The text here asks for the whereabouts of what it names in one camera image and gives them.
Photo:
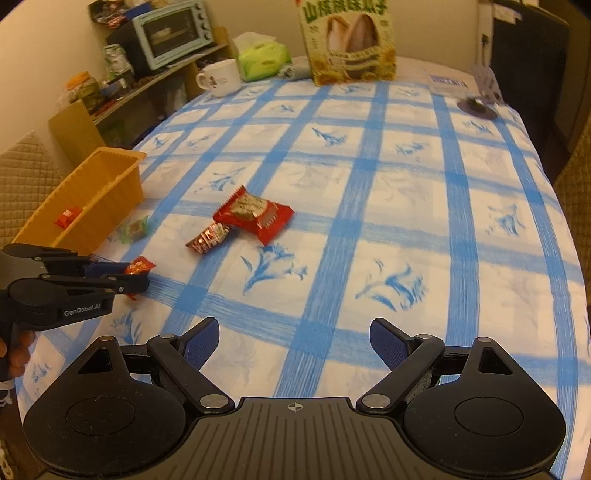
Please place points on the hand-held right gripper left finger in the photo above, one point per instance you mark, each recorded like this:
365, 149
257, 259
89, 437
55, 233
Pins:
203, 342

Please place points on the red silver snack packet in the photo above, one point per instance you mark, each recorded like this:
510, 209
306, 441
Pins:
208, 237

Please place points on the large red snack packet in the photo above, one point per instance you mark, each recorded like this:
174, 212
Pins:
254, 213

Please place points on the white mug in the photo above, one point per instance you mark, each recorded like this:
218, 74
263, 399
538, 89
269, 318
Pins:
221, 78

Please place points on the blue checked tablecloth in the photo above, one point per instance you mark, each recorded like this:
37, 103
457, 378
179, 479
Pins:
369, 207

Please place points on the red orange candy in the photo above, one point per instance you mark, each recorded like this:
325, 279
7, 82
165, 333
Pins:
139, 266

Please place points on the red snack bags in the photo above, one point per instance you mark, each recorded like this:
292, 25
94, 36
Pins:
108, 11

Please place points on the silver green snack bag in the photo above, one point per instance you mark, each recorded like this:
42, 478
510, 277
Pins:
117, 62

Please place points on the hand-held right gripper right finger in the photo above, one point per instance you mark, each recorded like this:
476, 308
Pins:
388, 342

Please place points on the green tissue pack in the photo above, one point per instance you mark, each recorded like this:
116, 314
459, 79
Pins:
263, 60

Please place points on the orange lid jar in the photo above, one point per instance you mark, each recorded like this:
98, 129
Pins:
82, 92

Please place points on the orange plastic tray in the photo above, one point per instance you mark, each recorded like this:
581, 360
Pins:
106, 184

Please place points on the small red candy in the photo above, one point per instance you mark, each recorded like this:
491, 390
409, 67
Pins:
68, 218

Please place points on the beige quilted chair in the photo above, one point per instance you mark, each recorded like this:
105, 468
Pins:
575, 194
27, 184

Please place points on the person's left hand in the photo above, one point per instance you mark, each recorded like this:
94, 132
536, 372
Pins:
23, 353

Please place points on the green wrapped candy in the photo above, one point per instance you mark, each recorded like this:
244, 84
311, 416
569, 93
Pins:
133, 229

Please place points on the mint toaster oven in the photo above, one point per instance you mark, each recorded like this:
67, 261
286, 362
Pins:
171, 32

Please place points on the sunflower seed bag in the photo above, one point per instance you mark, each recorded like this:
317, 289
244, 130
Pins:
348, 41

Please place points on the black panel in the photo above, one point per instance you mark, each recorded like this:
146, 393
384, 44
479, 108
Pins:
531, 60

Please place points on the grey green cloth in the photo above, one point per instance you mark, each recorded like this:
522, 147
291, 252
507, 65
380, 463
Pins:
295, 71

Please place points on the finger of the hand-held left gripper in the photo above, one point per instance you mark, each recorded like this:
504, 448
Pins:
92, 287
106, 269

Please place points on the black round disc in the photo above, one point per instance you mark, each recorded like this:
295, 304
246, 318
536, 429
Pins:
475, 107

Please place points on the wooden shelf cabinet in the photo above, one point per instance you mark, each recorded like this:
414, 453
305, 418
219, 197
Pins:
74, 129

